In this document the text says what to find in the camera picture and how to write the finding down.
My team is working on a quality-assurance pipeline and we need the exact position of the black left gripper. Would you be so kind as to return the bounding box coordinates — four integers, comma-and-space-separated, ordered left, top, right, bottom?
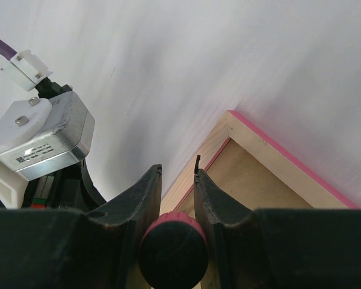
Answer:
22, 160, 106, 211

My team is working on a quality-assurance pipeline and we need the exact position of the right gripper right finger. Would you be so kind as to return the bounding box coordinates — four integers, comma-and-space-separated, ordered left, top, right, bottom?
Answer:
194, 167, 361, 288

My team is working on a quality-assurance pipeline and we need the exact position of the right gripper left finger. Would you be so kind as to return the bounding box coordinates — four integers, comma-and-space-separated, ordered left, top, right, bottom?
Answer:
0, 164, 162, 288

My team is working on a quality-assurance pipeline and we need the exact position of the pink picture frame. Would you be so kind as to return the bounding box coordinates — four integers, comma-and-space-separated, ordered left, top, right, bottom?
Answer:
161, 110, 358, 213

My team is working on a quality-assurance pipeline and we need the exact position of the red handled screwdriver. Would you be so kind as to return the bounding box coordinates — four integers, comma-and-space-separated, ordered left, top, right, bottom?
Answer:
138, 211, 209, 288

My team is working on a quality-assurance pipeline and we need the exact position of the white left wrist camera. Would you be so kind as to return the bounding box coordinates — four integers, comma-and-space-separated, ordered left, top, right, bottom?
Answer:
0, 92, 95, 209

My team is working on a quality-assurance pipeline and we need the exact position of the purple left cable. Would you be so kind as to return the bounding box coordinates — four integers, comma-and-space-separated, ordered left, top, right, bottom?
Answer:
0, 30, 54, 91

